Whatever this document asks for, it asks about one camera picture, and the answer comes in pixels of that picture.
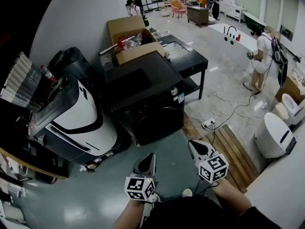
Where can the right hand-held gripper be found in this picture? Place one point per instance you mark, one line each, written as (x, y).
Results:
(213, 169)

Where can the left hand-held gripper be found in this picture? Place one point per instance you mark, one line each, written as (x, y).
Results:
(139, 187)

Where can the black washing machine door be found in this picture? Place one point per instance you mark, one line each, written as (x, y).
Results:
(155, 128)

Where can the person's left forearm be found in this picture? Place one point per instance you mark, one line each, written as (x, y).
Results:
(128, 213)

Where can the person's right forearm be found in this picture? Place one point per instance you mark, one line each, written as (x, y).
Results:
(231, 197)

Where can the black washing machine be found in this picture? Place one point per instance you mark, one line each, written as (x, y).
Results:
(133, 80)

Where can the large open cardboard box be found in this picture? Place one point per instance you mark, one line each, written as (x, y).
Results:
(124, 25)

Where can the white power strip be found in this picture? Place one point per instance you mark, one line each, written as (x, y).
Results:
(208, 122)

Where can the person's left white shoe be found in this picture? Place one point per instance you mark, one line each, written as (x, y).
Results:
(156, 197)

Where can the person's white shoe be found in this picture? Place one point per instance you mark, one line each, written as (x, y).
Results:
(156, 197)
(187, 192)

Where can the wooden slat platform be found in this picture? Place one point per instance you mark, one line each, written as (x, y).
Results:
(233, 151)

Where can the person's right white shoe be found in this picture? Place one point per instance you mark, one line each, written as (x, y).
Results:
(187, 192)

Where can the person's black clothing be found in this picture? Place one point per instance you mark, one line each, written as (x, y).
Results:
(190, 213)

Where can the white closed-lid toilet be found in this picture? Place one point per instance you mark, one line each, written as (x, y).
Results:
(271, 132)

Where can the black table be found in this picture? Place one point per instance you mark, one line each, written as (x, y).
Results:
(195, 61)

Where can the white and black service robot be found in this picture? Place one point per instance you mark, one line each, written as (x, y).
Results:
(78, 108)

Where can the cream toilet tank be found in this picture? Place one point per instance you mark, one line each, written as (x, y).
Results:
(281, 111)

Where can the small cardboard box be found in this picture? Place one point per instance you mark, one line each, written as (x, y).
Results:
(289, 87)

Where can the grey metal box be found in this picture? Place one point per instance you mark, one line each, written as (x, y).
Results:
(106, 63)

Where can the white bathtub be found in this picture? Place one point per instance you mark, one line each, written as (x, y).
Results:
(219, 32)

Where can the metal tube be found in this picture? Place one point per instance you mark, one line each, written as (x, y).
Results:
(107, 50)

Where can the red plastic tool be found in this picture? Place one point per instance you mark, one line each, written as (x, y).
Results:
(121, 43)

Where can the dark grey plastic container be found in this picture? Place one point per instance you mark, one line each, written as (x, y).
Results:
(71, 61)

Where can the brown wooden desk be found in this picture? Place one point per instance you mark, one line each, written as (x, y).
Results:
(197, 17)

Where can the red-capped plastic bottle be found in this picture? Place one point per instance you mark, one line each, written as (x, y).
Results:
(47, 74)

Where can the green bathtub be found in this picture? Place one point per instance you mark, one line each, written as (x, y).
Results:
(252, 20)

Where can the white round stool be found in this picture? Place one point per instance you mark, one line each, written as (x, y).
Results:
(165, 12)

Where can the pink armchair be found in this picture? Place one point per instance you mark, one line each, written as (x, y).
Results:
(177, 8)

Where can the white cabinet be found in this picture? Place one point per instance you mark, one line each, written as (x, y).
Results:
(236, 9)

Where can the white grey woven laundry basket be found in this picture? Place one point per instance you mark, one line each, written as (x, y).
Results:
(21, 80)

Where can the black shelf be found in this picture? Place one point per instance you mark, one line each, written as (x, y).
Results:
(137, 1)

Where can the wooden shelf frame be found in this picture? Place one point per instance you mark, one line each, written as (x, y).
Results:
(47, 170)

